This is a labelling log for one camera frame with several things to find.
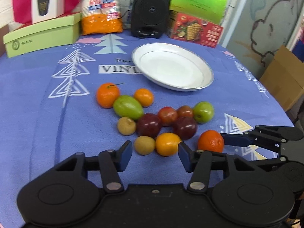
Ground dark red plum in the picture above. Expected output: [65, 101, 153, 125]
[137, 113, 162, 139]
[172, 117, 197, 141]

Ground black speaker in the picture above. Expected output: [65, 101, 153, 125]
[130, 0, 171, 39]

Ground small orange tangerine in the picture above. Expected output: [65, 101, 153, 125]
[133, 89, 154, 107]

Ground small red apple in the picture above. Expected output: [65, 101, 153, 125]
[177, 105, 194, 118]

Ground brown cardboard box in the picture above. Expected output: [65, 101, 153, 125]
[260, 46, 303, 111]

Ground light green box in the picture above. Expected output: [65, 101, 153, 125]
[3, 13, 81, 58]

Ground white cup box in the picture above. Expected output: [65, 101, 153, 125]
[31, 0, 64, 24]

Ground deep orange tangerine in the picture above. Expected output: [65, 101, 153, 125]
[197, 130, 224, 153]

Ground yellow orange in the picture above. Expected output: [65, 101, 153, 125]
[156, 133, 182, 157]

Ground white round plate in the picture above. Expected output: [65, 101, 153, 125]
[131, 43, 214, 92]

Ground orange with stem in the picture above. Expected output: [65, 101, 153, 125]
[96, 83, 123, 109]

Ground green apple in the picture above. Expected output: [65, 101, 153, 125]
[193, 101, 214, 124]

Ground brown kiwi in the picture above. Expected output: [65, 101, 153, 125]
[117, 117, 136, 136]
[134, 136, 156, 155]

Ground blue patterned tablecloth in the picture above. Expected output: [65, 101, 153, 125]
[0, 29, 295, 228]

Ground red cracker box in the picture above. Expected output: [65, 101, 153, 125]
[167, 10, 223, 48]

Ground paper cups package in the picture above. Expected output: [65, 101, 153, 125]
[81, 0, 123, 35]

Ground green mango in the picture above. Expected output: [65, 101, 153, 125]
[113, 95, 144, 120]

